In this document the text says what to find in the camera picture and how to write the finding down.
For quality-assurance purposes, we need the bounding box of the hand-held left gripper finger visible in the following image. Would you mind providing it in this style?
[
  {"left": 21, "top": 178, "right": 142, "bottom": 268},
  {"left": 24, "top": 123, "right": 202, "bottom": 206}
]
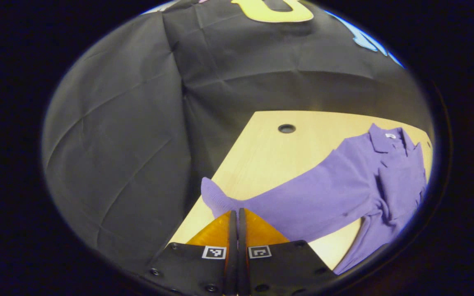
[
  {"left": 144, "top": 210, "right": 237, "bottom": 296},
  {"left": 238, "top": 208, "right": 338, "bottom": 296}
]

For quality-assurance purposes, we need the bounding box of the purple button shirt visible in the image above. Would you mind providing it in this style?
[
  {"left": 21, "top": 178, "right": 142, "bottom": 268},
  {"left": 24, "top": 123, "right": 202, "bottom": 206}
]
[{"left": 201, "top": 123, "right": 428, "bottom": 275}]

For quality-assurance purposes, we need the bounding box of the black backdrop cloth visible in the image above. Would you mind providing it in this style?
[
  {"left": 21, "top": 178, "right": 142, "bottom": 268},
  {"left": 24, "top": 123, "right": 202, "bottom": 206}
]
[{"left": 42, "top": 0, "right": 433, "bottom": 274}]

